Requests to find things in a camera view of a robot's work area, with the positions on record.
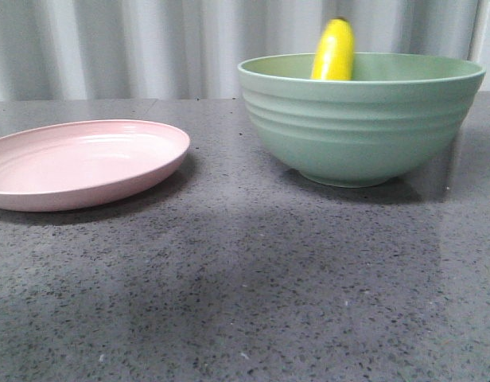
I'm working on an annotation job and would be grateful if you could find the yellow banana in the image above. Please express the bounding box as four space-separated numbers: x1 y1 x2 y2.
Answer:
311 18 354 80

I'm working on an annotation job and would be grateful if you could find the pink plate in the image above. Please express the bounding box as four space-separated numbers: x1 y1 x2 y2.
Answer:
0 119 190 212

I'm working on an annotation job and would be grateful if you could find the green bowl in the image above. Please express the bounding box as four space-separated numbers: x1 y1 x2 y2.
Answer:
238 53 485 188

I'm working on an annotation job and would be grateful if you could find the white curtain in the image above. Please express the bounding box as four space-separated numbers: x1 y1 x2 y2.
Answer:
0 1 490 101

